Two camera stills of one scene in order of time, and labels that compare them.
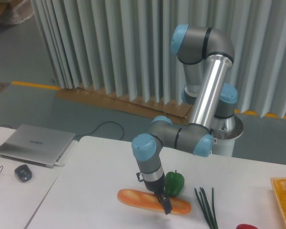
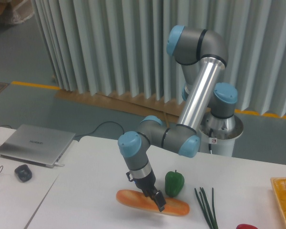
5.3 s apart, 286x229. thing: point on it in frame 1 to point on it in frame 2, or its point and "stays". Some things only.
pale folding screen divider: (123, 48) stays
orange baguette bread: (149, 201) stays
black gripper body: (157, 186) to (147, 184)
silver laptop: (35, 145) stays
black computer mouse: (24, 172) stays
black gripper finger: (159, 198) to (148, 193)
